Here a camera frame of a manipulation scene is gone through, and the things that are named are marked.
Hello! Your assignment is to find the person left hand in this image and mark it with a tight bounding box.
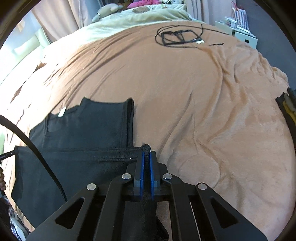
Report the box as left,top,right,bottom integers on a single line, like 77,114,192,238
0,167,6,191

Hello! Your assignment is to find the cream bedside cabinet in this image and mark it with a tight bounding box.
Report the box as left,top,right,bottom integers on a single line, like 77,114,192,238
215,21,258,49

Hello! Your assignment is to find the black mesh sleeveless shirt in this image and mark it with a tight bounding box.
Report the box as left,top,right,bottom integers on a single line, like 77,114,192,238
12,99,169,240

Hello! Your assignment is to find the pink cloth on bed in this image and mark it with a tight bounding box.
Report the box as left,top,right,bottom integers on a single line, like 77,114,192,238
127,0,161,9

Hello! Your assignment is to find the pink curtain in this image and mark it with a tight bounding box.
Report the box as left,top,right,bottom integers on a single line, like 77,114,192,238
31,0,100,43
184,0,232,25

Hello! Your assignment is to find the stack of folded dark clothes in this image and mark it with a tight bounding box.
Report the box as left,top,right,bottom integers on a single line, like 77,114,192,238
275,87,296,148

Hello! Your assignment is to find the cream blanket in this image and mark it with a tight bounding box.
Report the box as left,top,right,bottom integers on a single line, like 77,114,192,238
50,4,192,47

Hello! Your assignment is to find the pink curtain left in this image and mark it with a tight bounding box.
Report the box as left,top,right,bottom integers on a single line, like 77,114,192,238
31,0,100,43

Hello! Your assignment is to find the pink curtain right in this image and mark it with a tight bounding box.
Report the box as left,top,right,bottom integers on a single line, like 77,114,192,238
184,0,232,25

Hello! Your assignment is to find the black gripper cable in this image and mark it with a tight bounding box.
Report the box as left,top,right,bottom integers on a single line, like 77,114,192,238
0,114,68,203

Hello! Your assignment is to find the beige plush toy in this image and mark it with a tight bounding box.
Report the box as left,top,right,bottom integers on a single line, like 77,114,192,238
92,3,123,23

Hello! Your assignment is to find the black coiled cable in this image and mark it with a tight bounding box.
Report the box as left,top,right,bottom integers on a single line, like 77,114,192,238
154,24,230,48

